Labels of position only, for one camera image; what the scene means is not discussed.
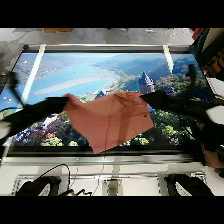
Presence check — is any pink garment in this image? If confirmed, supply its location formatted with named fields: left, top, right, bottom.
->
left=63, top=91, right=156, bottom=155

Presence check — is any black cable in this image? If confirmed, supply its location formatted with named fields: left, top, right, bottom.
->
left=33, top=163, right=93, bottom=197

